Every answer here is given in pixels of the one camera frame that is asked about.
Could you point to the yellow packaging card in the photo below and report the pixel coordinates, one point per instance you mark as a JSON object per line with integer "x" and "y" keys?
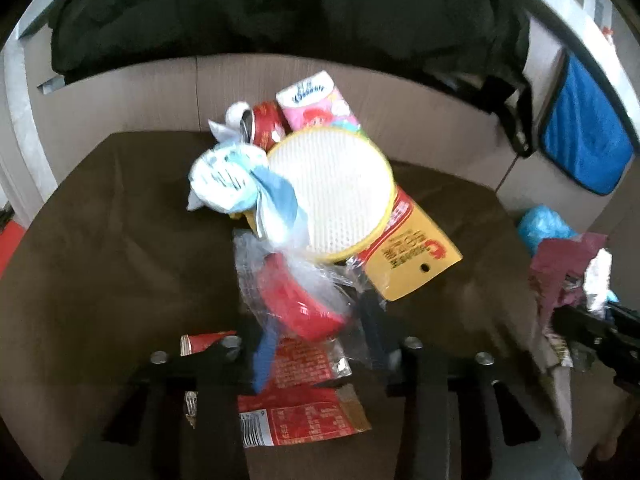
{"x": 410, "y": 255}

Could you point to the red snack wrapper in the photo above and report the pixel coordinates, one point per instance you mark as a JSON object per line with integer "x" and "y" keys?
{"x": 300, "y": 410}

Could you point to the pink tissue pack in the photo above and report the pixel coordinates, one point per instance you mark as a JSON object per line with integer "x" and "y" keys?
{"x": 315, "y": 105}

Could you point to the blue fabric bag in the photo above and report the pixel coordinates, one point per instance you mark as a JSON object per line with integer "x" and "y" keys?
{"x": 585, "y": 130}

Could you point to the white and blue plastic bag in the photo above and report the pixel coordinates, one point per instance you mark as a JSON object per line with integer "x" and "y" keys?
{"x": 225, "y": 175}

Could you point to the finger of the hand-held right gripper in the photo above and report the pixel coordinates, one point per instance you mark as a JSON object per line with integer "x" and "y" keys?
{"x": 625, "y": 311}
{"x": 590, "y": 332}

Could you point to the clear plastic bag red item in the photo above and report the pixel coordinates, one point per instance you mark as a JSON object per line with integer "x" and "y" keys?
{"x": 300, "y": 310}

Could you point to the white crumpled paper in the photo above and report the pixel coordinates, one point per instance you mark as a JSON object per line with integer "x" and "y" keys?
{"x": 600, "y": 275}

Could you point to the red paper sheet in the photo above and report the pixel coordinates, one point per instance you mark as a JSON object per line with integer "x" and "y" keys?
{"x": 10, "y": 242}

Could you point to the light blue plastic bag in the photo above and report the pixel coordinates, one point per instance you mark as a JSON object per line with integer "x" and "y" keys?
{"x": 542, "y": 225}

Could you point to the black cloth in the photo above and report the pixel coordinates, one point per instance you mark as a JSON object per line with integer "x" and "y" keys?
{"x": 250, "y": 10}

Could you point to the grey counter with wood panel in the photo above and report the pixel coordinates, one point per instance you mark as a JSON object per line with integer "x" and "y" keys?
{"x": 150, "y": 95}

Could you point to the round yellow scrubber pad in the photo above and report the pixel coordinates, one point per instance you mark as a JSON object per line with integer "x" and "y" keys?
{"x": 330, "y": 195}

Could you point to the red drink can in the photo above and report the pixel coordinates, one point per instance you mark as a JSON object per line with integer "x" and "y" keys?
{"x": 267, "y": 122}

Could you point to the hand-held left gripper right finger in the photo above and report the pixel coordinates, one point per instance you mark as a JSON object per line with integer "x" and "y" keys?
{"x": 372, "y": 325}

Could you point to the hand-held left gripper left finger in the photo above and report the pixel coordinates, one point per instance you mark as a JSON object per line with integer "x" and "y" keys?
{"x": 262, "y": 362}

